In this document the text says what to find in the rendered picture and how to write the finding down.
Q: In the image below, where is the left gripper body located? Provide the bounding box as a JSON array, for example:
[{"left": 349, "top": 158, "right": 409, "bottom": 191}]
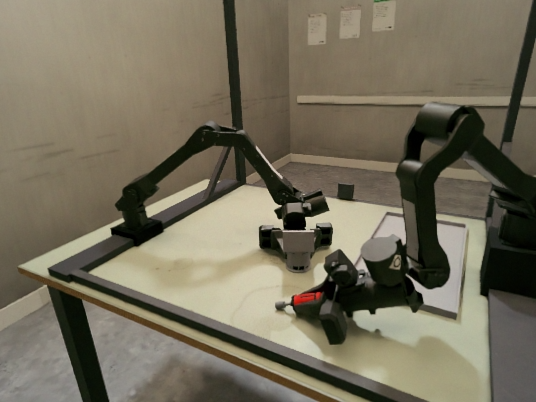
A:
[{"left": 319, "top": 272, "right": 381, "bottom": 345}]

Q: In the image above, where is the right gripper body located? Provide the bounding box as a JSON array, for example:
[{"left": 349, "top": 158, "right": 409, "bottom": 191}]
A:
[{"left": 259, "top": 222, "right": 333, "bottom": 249}]

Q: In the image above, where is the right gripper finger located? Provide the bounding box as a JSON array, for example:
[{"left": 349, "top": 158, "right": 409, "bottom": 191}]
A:
[
  {"left": 270, "top": 230, "right": 287, "bottom": 259},
  {"left": 310, "top": 228, "right": 322, "bottom": 258}
]

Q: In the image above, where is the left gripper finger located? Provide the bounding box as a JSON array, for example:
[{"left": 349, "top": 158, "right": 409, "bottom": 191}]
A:
[
  {"left": 298, "top": 274, "right": 334, "bottom": 300},
  {"left": 294, "top": 291, "right": 327, "bottom": 320}
]

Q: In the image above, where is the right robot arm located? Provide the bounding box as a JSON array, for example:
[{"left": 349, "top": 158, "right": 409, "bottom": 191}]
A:
[{"left": 115, "top": 121, "right": 330, "bottom": 231}]

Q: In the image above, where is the red and black nut driver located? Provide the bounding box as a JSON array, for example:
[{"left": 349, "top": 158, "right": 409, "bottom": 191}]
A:
[{"left": 275, "top": 292, "right": 321, "bottom": 312}]

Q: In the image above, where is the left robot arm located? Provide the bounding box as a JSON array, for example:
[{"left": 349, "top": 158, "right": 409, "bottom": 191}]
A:
[{"left": 323, "top": 102, "right": 536, "bottom": 313}]

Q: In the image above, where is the grey cylinder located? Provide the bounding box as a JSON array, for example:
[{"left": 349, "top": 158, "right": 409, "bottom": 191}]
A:
[{"left": 285, "top": 252, "right": 312, "bottom": 273}]

